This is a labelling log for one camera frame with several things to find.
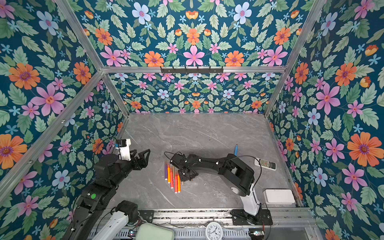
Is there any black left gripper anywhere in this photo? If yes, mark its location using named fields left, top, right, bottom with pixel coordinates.
left=110, top=147, right=152, bottom=189

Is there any yellow orange marker pen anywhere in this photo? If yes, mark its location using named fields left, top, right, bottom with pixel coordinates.
left=177, top=174, right=181, bottom=193

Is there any blue marker pen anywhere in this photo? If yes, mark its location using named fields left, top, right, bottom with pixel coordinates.
left=234, top=145, right=239, bottom=156

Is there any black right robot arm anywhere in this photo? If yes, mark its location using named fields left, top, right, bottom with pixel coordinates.
left=170, top=153, right=273, bottom=226

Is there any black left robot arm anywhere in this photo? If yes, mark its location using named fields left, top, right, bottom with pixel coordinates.
left=63, top=149, right=151, bottom=240

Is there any red orange marker pen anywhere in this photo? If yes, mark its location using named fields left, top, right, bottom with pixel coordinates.
left=174, top=173, right=179, bottom=193

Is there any purple marker pen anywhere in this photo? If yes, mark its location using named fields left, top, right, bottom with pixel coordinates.
left=165, top=162, right=168, bottom=181

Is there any white analog clock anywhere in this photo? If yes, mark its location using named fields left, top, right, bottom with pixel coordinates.
left=205, top=222, right=224, bottom=240

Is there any pale green box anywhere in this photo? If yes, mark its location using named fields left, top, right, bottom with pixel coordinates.
left=135, top=223, right=175, bottom=240

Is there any white remote control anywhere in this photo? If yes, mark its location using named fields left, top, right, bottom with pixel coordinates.
left=254, top=158, right=277, bottom=171

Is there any white flat box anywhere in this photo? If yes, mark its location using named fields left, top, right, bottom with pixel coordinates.
left=264, top=189, right=296, bottom=205

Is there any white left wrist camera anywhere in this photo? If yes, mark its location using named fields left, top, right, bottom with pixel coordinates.
left=115, top=139, right=131, bottom=161

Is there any black hook rail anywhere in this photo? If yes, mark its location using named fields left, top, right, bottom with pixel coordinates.
left=160, top=67, right=224, bottom=74

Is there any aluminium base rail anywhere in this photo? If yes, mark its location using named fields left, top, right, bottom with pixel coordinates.
left=71, top=207, right=316, bottom=226

